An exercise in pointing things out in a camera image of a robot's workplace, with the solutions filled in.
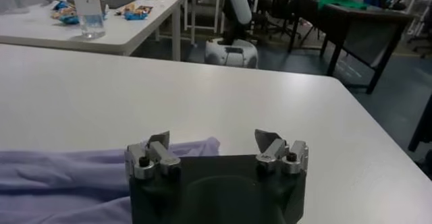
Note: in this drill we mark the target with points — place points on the dark snack packet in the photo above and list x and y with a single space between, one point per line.
144 8

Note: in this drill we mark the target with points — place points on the black table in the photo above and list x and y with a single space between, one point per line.
364 23

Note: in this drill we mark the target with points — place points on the white humanoid robot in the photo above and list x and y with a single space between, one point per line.
236 6

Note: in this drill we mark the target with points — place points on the small yellow snack packet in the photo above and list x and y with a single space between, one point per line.
125 8

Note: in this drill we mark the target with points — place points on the green cloth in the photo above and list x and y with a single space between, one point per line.
341 2

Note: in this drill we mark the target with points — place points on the blue and yellow snack packet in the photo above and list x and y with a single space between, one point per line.
135 16

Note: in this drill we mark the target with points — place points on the dark grey laptop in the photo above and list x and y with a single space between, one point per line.
118 1

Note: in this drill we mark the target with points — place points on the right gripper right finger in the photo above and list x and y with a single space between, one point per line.
287 156

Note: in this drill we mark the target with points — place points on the purple T-shirt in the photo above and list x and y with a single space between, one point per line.
67 181

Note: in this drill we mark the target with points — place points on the black office chair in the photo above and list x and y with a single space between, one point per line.
422 127
276 6

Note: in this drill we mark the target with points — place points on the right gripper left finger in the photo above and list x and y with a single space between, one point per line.
155 159

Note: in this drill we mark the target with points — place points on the clear plastic water bottle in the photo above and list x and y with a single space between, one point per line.
89 13

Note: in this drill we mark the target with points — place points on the white desk with snacks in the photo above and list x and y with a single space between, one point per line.
135 33

